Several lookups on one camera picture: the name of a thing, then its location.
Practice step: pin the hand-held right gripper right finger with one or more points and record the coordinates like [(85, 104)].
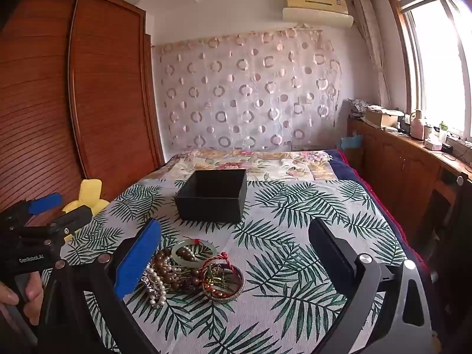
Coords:
[(333, 249)]

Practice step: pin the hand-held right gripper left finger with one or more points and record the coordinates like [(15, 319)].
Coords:
[(137, 261)]

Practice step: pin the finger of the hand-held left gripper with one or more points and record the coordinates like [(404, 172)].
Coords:
[(45, 201), (75, 217)]

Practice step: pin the rhinestone hair comb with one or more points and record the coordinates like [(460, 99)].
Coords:
[(146, 283)]

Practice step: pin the green jade bangle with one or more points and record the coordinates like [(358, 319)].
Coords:
[(177, 261)]

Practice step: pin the black square box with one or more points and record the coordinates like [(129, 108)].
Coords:
[(212, 197)]

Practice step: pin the silver metal bangle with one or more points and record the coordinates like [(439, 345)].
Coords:
[(236, 291)]

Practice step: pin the person's left hand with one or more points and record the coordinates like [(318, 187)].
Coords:
[(34, 295)]

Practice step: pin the yellow plush toy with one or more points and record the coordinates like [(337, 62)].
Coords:
[(90, 195)]

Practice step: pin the leaf print cloth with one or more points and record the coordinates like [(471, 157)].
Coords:
[(280, 258)]

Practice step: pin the dark blue blanket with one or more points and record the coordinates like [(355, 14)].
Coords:
[(359, 177)]

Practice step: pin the floral blanket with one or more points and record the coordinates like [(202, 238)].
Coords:
[(273, 164)]

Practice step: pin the wooden side cabinet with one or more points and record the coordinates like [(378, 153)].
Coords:
[(398, 166)]

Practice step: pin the light blue bag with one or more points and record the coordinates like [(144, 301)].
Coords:
[(352, 143)]

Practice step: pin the wooden wardrobe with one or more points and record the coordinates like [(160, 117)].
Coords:
[(92, 92)]

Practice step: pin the cardboard box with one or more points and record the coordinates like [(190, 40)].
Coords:
[(381, 118)]

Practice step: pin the white tissue box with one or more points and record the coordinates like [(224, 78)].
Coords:
[(432, 144)]

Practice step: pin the pile of patterned cloth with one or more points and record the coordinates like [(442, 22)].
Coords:
[(357, 105)]

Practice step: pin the pink kettle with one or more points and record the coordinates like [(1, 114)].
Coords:
[(417, 127)]

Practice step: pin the white cup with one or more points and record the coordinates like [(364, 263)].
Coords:
[(427, 131)]

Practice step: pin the small black device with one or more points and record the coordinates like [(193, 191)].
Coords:
[(447, 148)]

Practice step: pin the green capped bottle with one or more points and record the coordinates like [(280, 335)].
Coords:
[(442, 129)]

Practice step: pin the circle patterned sheer curtain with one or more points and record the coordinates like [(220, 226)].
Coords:
[(243, 92)]

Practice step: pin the beige window curtain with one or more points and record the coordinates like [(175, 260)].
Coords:
[(370, 51)]

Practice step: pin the window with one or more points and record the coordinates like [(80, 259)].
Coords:
[(438, 62)]

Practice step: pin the wall air conditioner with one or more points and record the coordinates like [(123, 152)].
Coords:
[(317, 9)]

